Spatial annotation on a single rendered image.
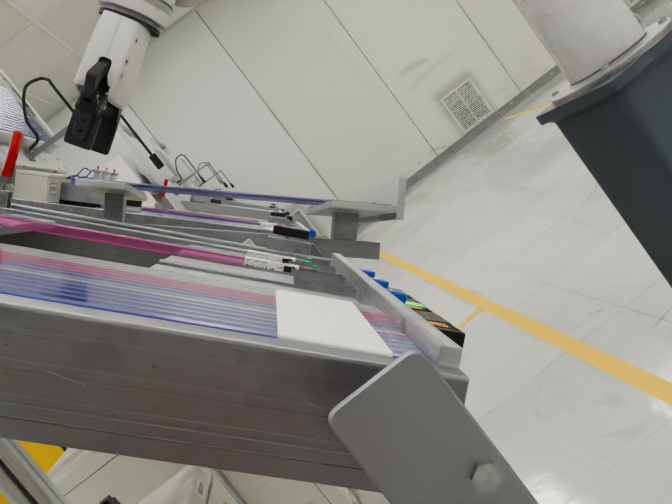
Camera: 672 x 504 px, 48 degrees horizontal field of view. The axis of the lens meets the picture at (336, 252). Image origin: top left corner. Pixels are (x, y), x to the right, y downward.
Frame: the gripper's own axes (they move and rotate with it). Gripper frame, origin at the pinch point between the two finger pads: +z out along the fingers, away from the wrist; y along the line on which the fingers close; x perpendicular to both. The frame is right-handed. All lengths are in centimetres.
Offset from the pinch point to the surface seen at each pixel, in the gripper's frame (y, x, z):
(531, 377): -110, 109, 22
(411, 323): 50, 33, 4
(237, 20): -749, -75, -174
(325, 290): 23.2, 30.8, 5.7
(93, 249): -8.0, 3.1, 13.4
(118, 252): -8.0, 6.3, 12.7
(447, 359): 58, 34, 4
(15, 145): -5.2, -9.7, 3.6
